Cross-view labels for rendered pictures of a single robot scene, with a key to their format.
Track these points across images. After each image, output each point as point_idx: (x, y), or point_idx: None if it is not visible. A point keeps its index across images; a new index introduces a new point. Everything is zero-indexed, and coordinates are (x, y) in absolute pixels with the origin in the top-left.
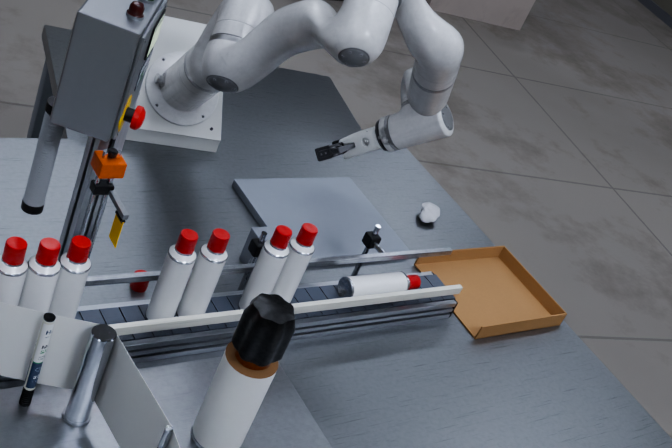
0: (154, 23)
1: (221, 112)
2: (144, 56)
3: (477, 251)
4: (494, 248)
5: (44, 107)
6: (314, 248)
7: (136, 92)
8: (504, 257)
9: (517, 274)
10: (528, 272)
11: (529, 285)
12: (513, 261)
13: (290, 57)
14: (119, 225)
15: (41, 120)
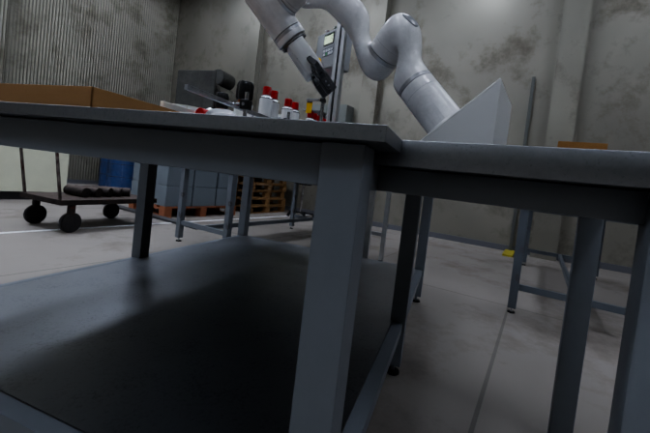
0: (325, 34)
1: (428, 133)
2: (323, 44)
3: (137, 104)
4: (110, 94)
5: (573, 252)
6: (260, 97)
7: (326, 61)
8: (84, 100)
9: (60, 101)
10: (52, 85)
11: (43, 98)
12: (73, 92)
13: (346, 30)
14: (308, 104)
15: (571, 267)
